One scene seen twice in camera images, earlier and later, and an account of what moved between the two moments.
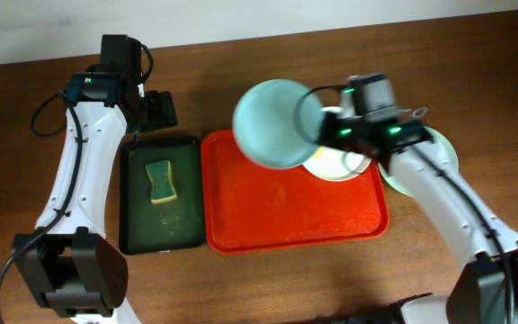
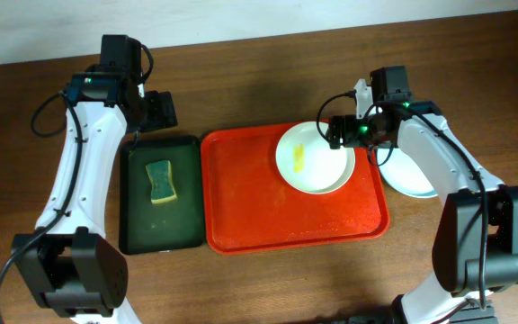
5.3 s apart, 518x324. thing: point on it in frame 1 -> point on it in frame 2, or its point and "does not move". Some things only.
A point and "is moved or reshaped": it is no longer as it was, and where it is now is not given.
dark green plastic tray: [165, 228] does not move
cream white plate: [336, 165] is moved or reshaped
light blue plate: [276, 122] is moved or reshaped
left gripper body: [158, 111] does not move
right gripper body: [327, 133] does not move
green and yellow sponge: [163, 188] does not move
